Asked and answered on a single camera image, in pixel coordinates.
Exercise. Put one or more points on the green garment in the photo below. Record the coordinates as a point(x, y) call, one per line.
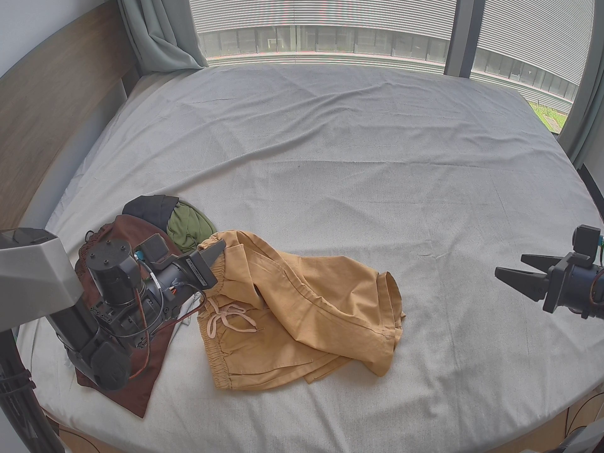
point(188, 229)

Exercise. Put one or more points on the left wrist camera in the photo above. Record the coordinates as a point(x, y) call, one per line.
point(155, 250)

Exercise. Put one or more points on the window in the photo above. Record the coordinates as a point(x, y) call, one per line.
point(330, 7)

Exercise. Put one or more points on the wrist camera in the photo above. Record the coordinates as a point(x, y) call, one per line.
point(587, 238)
point(155, 250)

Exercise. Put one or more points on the brown shorts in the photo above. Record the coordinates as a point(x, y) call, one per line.
point(141, 380)

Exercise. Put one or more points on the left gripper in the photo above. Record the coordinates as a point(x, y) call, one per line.
point(179, 286)

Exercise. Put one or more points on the grey-green curtain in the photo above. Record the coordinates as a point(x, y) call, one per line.
point(585, 87)
point(146, 26)

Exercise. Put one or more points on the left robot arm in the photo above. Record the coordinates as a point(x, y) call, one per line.
point(33, 272)

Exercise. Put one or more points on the tan shorts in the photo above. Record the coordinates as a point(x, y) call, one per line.
point(306, 309)

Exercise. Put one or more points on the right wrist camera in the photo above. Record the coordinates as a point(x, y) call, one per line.
point(587, 238)

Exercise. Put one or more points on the black garment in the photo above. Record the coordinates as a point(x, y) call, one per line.
point(146, 210)

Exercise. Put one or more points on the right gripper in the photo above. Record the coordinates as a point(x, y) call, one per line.
point(575, 286)

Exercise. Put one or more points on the white garment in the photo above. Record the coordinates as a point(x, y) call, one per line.
point(191, 316)

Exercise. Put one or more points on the bed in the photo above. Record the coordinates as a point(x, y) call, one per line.
point(377, 182)

